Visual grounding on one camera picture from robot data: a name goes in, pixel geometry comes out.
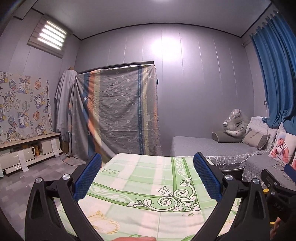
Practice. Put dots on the striped grey hanging sheet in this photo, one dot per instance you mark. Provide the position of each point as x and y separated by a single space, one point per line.
115 110

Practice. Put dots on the blue curtain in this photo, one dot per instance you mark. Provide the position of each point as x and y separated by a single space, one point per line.
274 44

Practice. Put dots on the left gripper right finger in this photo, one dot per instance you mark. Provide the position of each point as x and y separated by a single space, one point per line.
251 221

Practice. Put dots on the window with blinds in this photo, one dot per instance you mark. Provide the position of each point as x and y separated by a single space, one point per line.
49 36

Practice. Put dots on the grey sofa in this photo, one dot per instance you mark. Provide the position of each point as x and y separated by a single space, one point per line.
244 160

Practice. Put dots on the plastic wrapped plush toy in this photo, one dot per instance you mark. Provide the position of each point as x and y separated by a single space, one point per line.
236 123

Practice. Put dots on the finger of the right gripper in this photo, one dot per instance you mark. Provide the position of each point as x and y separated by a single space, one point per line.
289 170

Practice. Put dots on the low white tv cabinet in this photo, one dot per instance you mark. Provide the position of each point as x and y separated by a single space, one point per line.
19 155

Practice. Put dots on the cartoon print wall cloth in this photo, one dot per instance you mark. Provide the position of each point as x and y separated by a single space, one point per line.
25 107

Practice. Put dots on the green floral table cloth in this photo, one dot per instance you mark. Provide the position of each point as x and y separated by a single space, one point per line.
147 196

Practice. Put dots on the grey square cushion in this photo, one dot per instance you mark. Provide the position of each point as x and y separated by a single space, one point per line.
255 139

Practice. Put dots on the white lace sofa cover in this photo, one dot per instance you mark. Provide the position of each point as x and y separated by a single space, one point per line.
256 123

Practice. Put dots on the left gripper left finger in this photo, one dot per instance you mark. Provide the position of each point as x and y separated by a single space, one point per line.
43 221

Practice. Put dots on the plain grey draped sheet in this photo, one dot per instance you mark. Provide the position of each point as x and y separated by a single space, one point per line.
62 97

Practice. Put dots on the grey cylindrical bolster pillow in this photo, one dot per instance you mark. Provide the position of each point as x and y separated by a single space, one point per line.
223 137

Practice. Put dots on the baby photo cushion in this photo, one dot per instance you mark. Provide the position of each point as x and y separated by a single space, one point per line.
283 148

